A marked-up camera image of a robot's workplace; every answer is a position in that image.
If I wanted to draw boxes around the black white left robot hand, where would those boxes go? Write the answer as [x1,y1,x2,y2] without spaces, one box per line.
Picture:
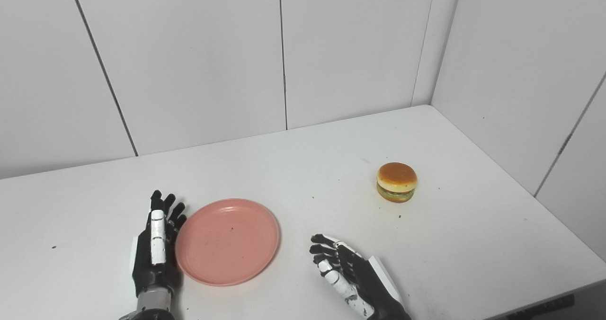
[130,190,187,297]

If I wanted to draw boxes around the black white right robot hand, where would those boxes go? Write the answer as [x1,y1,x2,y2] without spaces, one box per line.
[310,234,411,320]

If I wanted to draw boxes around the pink round plate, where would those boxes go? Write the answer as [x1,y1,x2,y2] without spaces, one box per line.
[175,198,281,287]

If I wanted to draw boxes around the toy hamburger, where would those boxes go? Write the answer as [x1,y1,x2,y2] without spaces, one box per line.
[376,162,418,204]

